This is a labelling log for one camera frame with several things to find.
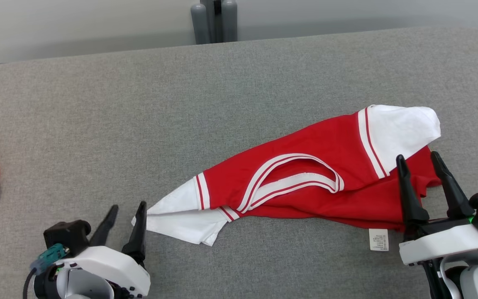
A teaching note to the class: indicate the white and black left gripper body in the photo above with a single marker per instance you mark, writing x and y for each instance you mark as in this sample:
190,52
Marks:
106,265

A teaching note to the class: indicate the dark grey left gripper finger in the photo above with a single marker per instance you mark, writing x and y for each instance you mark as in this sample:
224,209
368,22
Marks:
137,236
104,230

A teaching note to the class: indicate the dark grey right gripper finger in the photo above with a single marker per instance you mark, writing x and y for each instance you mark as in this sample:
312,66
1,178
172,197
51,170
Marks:
457,203
413,207

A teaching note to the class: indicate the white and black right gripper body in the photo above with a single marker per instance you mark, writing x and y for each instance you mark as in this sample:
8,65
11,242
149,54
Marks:
442,243

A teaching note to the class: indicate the red basketball jersey number 23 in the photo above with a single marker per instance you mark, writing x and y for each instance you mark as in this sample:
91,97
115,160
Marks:
305,141

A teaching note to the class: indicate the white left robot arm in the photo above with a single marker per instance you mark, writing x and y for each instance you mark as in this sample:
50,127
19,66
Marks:
85,288

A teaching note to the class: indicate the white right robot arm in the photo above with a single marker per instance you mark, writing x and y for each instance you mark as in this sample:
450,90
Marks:
473,284

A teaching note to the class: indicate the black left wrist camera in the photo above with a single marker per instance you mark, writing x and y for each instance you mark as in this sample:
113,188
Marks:
67,234

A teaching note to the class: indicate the grey metal partition post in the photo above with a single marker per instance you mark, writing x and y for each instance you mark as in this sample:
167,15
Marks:
214,20

